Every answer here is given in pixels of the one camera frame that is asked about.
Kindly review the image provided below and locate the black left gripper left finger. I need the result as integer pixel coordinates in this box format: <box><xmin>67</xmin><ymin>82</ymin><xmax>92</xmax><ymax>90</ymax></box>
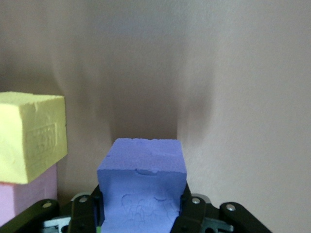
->
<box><xmin>68</xmin><ymin>184</ymin><xmax>105</xmax><ymax>233</ymax></box>

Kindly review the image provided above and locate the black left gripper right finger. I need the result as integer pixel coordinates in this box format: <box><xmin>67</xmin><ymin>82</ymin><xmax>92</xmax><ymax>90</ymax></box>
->
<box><xmin>170</xmin><ymin>183</ymin><xmax>214</xmax><ymax>233</ymax></box>

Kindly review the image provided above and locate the pink foam cube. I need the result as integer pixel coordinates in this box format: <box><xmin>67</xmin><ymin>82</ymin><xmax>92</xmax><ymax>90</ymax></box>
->
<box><xmin>0</xmin><ymin>162</ymin><xmax>58</xmax><ymax>222</ymax></box>

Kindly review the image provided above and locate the purple foam cube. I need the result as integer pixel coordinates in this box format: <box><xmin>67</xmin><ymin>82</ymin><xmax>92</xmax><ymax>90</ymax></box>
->
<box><xmin>96</xmin><ymin>137</ymin><xmax>188</xmax><ymax>233</ymax></box>

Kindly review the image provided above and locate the yellow foam cube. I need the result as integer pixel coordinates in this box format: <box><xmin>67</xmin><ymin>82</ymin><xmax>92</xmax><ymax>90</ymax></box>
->
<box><xmin>0</xmin><ymin>91</ymin><xmax>68</xmax><ymax>184</ymax></box>

